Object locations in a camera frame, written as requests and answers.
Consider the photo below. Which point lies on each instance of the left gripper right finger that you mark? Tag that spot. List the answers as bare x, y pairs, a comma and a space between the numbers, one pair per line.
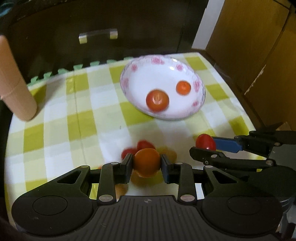
182, 174

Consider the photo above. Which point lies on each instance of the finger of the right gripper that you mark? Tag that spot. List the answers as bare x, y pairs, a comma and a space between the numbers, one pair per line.
218, 159
227, 144

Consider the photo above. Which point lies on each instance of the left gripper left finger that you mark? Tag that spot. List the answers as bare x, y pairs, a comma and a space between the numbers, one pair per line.
112, 174

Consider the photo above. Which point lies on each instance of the red cherry tomato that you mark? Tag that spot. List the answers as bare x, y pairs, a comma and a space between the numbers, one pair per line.
205, 141
144, 144
126, 151

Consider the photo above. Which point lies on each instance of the large red tomato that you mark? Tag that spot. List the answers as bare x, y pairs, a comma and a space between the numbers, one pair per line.
157, 100

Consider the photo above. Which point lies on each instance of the green checkered tablecloth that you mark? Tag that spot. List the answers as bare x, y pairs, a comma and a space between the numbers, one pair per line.
85, 119

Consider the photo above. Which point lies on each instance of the white floral porcelain bowl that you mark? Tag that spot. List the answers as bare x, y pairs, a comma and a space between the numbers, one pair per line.
146, 73

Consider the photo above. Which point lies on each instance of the brown wooden wardrobe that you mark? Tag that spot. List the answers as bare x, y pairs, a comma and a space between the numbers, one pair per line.
253, 44

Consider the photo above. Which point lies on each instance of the green foam mat edge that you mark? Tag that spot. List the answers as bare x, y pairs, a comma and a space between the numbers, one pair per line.
76, 67

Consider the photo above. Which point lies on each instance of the pink ribbed cylinder case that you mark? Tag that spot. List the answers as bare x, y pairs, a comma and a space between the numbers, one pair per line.
14, 91

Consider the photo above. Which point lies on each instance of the dark wooden cabinet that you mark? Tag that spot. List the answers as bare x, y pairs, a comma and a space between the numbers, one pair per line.
48, 36

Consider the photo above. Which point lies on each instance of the silver drawer handle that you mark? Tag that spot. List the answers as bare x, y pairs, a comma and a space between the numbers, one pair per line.
109, 33

